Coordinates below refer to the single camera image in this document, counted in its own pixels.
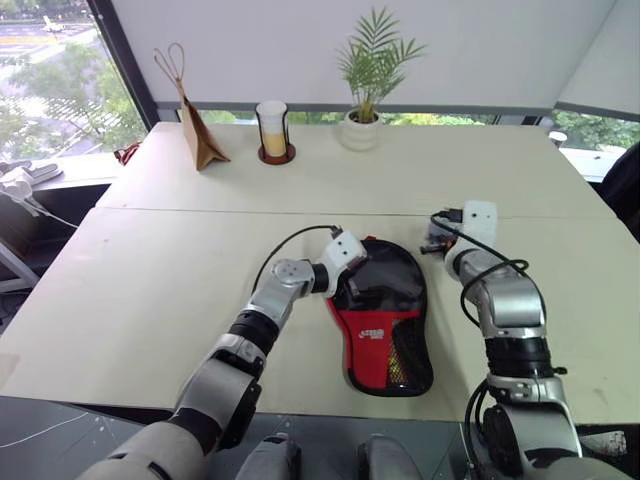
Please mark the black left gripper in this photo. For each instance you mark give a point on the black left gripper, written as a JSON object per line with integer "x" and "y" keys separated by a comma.
{"x": 359, "y": 275}

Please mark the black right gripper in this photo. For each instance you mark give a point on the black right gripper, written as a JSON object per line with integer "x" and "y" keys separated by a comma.
{"x": 446, "y": 232}

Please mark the red black paddle case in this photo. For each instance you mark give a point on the red black paddle case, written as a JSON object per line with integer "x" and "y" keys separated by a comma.
{"x": 380, "y": 320}

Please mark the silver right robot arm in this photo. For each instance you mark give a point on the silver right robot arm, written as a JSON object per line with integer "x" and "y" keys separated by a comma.
{"x": 515, "y": 305}

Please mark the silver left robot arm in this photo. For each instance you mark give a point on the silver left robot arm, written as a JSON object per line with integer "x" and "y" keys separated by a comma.
{"x": 280, "y": 295}

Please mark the white ribbed plant pot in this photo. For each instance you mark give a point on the white ribbed plant pot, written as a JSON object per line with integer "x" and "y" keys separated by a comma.
{"x": 361, "y": 135}

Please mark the small white object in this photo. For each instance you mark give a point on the small white object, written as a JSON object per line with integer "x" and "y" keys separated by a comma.
{"x": 557, "y": 137}

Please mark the green palm plant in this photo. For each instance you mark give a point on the green palm plant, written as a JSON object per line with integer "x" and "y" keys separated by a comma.
{"x": 372, "y": 65}

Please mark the black chair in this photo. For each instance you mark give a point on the black chair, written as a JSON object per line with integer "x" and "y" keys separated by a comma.
{"x": 625, "y": 190}

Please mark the brown paper bag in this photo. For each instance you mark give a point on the brown paper bag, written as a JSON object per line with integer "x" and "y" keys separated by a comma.
{"x": 200, "y": 140}

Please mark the red black object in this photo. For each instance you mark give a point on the red black object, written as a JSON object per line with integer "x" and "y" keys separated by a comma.
{"x": 127, "y": 154}

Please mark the white crumpled object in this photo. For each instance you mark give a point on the white crumpled object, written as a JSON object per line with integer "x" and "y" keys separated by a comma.
{"x": 605, "y": 444}

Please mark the white slipper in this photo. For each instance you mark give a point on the white slipper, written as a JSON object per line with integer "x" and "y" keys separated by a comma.
{"x": 40, "y": 172}

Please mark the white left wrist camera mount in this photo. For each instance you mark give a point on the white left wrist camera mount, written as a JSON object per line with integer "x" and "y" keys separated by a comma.
{"x": 345, "y": 252}

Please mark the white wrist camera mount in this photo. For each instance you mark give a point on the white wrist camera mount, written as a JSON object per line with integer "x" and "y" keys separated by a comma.
{"x": 480, "y": 220}
{"x": 345, "y": 252}

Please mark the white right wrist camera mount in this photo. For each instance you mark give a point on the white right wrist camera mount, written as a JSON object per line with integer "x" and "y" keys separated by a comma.
{"x": 480, "y": 220}

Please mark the black window frame post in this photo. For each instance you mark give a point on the black window frame post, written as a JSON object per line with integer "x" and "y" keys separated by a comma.
{"x": 125, "y": 60}

